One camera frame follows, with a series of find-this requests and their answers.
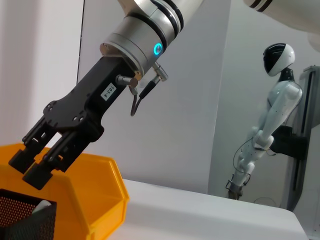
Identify grey metal lift column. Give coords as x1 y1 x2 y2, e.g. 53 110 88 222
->
287 64 320 212

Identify grey right gripper cable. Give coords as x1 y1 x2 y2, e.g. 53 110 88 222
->
114 62 170 118

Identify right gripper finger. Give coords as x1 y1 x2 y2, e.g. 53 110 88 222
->
8 117 59 175
22 131 96 191

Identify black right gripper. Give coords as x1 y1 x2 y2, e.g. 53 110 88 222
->
42 56 136 141

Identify black mounting bracket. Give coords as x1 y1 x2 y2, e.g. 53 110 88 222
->
271 124 310 161

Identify yellow plastic bin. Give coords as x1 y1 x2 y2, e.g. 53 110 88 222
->
0 142 130 240

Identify black mesh pen holder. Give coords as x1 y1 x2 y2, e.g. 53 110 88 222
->
0 188 58 240

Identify white humanoid robot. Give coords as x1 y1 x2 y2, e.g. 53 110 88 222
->
226 42 304 201

